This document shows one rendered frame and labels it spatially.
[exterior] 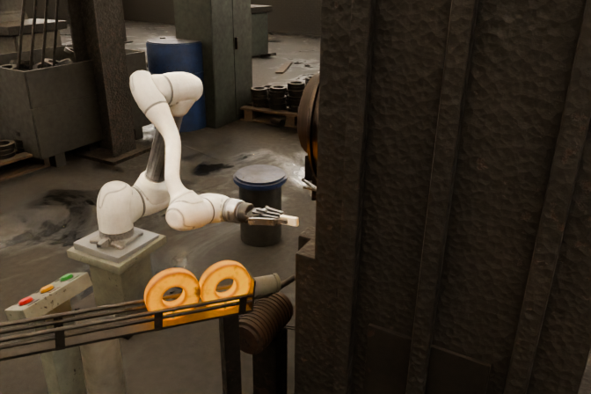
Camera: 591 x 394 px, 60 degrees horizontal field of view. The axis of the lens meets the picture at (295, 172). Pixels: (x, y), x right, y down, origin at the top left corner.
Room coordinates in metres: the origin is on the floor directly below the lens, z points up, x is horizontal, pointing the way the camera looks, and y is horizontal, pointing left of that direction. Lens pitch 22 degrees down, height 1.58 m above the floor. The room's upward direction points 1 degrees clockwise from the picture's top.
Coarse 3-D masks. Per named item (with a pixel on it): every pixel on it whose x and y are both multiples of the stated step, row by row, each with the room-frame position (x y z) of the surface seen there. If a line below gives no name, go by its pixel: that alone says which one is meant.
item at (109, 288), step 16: (96, 272) 2.07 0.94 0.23; (128, 272) 2.04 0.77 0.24; (144, 272) 2.13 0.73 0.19; (96, 288) 2.07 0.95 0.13; (112, 288) 2.03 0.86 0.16; (128, 288) 2.03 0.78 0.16; (144, 288) 2.12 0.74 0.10; (176, 288) 2.23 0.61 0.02; (80, 304) 2.09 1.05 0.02; (96, 304) 2.08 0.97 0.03; (144, 304) 2.10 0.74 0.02; (128, 336) 1.87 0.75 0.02
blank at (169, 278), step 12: (156, 276) 1.19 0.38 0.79; (168, 276) 1.19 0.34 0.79; (180, 276) 1.20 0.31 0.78; (192, 276) 1.22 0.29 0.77; (156, 288) 1.17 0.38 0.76; (168, 288) 1.19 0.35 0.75; (192, 288) 1.22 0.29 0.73; (144, 300) 1.18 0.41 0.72; (156, 300) 1.17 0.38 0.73; (180, 300) 1.21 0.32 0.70; (192, 300) 1.21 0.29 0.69; (168, 312) 1.18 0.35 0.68
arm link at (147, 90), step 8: (136, 72) 2.05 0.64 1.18; (144, 72) 2.06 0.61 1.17; (136, 80) 2.02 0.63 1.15; (144, 80) 2.02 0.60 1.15; (152, 80) 2.04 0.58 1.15; (160, 80) 2.06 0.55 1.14; (168, 80) 2.08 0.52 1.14; (136, 88) 2.00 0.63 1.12; (144, 88) 2.00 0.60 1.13; (152, 88) 2.00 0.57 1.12; (160, 88) 2.03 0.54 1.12; (168, 88) 2.05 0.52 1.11; (136, 96) 1.99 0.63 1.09; (144, 96) 1.98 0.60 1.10; (152, 96) 1.98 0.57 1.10; (160, 96) 2.00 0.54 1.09; (168, 96) 2.04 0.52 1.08; (144, 104) 1.97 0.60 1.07; (152, 104) 1.96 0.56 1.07; (168, 104) 2.07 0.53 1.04; (144, 112) 1.97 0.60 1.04
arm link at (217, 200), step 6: (210, 198) 1.72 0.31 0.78; (216, 198) 1.73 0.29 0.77; (222, 198) 1.75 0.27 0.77; (228, 198) 1.75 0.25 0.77; (216, 204) 1.71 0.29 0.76; (222, 204) 1.72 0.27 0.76; (216, 210) 1.69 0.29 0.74; (222, 210) 1.70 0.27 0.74; (216, 216) 1.69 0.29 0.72; (222, 216) 1.70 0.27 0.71; (210, 222) 1.68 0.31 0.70; (216, 222) 1.71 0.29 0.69
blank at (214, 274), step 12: (216, 264) 1.27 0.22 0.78; (228, 264) 1.27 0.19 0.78; (240, 264) 1.30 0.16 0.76; (204, 276) 1.25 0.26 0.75; (216, 276) 1.25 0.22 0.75; (228, 276) 1.26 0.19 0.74; (240, 276) 1.28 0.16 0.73; (204, 288) 1.23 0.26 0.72; (240, 288) 1.28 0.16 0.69; (204, 300) 1.23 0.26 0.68
